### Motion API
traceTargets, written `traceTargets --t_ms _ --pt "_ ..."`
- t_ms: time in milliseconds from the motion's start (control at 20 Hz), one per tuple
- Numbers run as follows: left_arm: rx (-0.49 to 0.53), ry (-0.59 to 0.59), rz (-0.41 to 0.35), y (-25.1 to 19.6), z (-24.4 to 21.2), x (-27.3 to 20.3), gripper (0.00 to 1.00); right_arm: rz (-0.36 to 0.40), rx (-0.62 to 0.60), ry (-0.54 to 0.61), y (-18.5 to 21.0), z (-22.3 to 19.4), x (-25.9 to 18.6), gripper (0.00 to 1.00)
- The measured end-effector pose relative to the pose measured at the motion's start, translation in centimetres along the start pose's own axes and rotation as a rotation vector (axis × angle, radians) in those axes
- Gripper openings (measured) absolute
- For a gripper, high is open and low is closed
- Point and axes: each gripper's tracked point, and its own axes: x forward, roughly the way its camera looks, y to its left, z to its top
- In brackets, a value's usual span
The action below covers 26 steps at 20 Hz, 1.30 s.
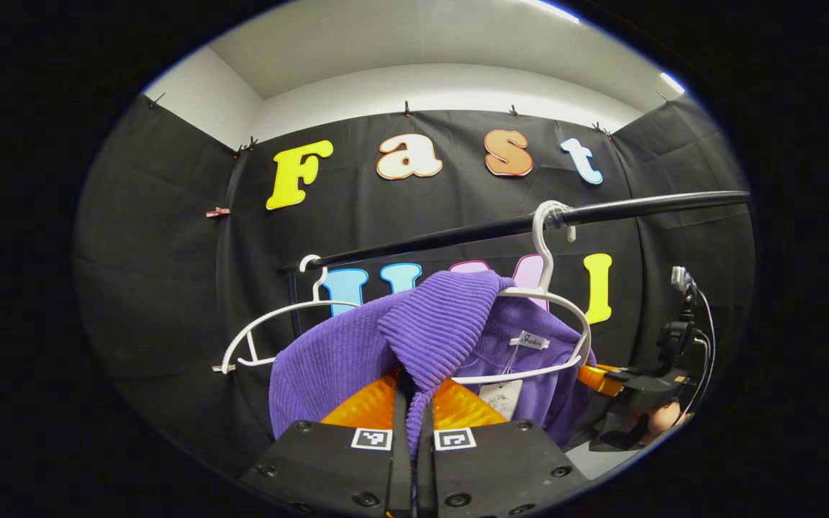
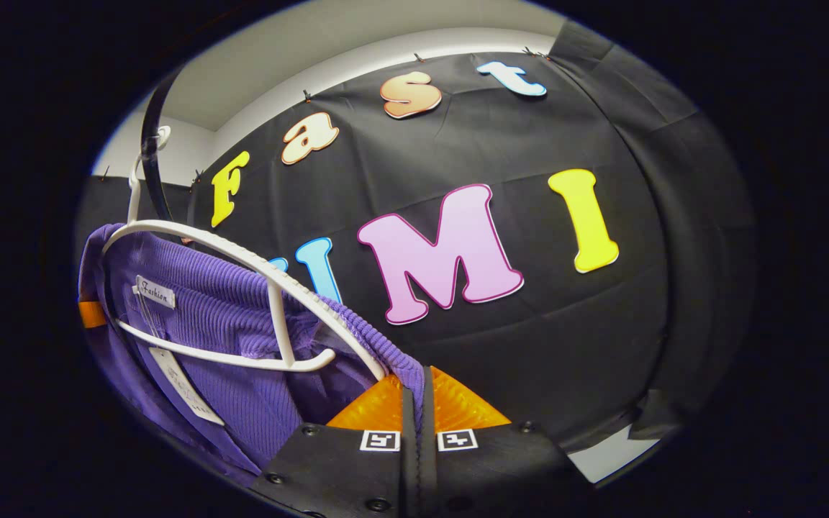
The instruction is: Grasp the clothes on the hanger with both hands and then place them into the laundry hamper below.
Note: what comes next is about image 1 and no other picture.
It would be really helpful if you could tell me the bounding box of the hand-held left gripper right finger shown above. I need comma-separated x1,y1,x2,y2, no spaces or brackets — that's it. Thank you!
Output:
416,378,592,518

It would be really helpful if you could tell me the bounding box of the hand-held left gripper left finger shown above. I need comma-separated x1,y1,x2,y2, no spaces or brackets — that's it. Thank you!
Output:
240,368,414,518

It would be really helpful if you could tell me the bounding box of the white clothes hanger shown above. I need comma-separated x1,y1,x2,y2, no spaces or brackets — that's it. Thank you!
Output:
212,254,365,376
450,200,594,386

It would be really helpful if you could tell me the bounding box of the purple corduroy jacket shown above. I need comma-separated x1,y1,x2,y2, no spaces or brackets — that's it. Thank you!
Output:
268,270,599,461

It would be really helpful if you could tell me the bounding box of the black clothes rack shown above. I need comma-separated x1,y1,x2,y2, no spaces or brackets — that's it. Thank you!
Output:
281,190,752,339

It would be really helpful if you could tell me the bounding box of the black backdrop cloth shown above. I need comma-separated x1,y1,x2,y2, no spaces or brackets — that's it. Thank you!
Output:
73,94,757,476

